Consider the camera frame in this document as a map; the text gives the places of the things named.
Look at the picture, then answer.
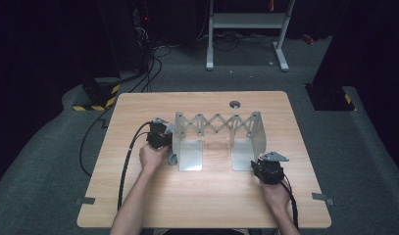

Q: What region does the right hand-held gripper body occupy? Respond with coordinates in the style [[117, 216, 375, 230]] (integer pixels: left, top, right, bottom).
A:
[[252, 151, 290, 186]]

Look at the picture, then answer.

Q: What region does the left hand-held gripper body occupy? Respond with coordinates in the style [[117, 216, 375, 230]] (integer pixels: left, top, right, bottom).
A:
[[145, 117, 173, 150]]

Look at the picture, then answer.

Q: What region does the expandable metal bookend rack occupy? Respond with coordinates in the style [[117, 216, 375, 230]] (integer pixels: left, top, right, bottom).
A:
[[172, 111, 268, 172]]

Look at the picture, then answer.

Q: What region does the person's left hand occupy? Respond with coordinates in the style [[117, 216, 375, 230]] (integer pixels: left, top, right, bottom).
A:
[[138, 143, 171, 174]]

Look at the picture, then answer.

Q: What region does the person's right hand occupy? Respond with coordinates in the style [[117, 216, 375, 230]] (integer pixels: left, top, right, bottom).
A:
[[259, 180, 291, 213]]

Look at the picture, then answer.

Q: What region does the grey tape piece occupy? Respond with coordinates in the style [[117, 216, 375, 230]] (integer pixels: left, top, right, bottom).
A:
[[75, 196, 96, 206], [311, 192, 335, 206]]

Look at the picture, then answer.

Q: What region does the black hazard-striped stand base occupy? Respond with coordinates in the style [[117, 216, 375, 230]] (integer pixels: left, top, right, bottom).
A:
[[304, 82, 358, 112], [72, 76, 122, 112]]

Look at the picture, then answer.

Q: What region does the dark equipment rack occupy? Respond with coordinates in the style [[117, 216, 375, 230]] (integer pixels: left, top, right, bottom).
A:
[[129, 0, 156, 74]]

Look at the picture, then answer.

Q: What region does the left hand-held gripper cable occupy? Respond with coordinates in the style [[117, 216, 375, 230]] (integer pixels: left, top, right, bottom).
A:
[[117, 120, 154, 212]]

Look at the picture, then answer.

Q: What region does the hand-held gripper cable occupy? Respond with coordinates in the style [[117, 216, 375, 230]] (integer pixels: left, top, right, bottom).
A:
[[279, 174, 300, 230], [117, 120, 154, 212]]

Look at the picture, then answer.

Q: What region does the right hand-held gripper cable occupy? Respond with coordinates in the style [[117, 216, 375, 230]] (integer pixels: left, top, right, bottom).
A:
[[279, 174, 300, 230]]

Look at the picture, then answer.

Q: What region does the black floor cable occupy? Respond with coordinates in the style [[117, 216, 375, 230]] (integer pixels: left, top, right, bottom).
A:
[[78, 104, 114, 178]]

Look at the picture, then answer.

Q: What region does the black cable bundle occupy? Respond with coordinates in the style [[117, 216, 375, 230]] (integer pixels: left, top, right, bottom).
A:
[[196, 30, 279, 53]]

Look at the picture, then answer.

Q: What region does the white metal stand frame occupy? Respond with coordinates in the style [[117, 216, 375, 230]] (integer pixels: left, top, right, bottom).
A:
[[205, 0, 296, 72]]

